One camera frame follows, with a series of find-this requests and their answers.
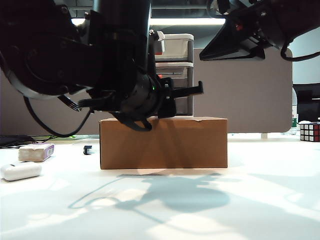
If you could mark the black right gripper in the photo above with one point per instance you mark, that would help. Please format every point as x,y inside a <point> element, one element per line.
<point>260,22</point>

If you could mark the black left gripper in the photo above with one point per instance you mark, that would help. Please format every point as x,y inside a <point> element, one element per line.
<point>145,100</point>

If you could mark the white earphone case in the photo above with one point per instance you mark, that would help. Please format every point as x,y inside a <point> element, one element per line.
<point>21,171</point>

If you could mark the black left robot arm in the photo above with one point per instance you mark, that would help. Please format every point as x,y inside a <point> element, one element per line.
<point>62,50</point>

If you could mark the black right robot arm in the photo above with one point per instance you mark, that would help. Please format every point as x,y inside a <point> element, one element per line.
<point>300,15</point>

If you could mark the smoky drawer with slotted back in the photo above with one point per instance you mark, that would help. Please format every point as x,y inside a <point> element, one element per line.
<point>178,77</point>

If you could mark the grey-brown desk partition panel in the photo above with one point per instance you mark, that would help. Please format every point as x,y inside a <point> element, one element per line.
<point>245,95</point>

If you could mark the brown cardboard box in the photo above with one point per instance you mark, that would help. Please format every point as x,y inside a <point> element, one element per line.
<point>175,145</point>

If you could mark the long ceiling light strip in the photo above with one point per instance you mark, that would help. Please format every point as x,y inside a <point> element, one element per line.
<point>187,21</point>

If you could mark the small black clip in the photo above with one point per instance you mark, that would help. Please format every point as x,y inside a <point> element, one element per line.
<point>87,150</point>

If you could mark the black office chair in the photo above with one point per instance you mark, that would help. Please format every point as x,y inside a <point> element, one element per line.
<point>307,102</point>

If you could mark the clear bottle with green label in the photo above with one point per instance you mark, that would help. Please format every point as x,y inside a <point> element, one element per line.
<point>294,121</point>

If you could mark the white partition foot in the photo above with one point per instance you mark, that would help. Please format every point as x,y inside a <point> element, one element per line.
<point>264,136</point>

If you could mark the black Rubik's cube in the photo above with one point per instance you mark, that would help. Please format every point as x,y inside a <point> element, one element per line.
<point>310,132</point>

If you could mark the white block with purple label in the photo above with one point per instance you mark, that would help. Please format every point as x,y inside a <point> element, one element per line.
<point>35,153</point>

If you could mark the white plastic drawer cabinet frame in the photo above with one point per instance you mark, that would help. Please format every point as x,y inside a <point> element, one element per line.
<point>177,36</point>

